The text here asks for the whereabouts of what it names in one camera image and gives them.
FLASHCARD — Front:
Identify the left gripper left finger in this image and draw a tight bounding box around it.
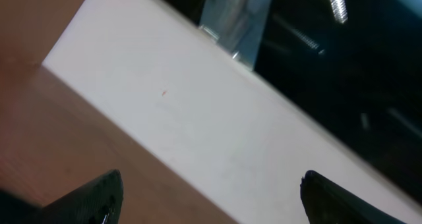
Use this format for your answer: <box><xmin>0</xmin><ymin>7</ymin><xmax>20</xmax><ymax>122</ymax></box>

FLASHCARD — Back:
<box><xmin>1</xmin><ymin>169</ymin><xmax>123</xmax><ymax>224</ymax></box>

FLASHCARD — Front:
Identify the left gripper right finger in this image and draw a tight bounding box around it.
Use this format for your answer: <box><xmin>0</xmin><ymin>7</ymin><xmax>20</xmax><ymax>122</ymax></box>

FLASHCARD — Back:
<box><xmin>300</xmin><ymin>170</ymin><xmax>404</xmax><ymax>224</ymax></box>

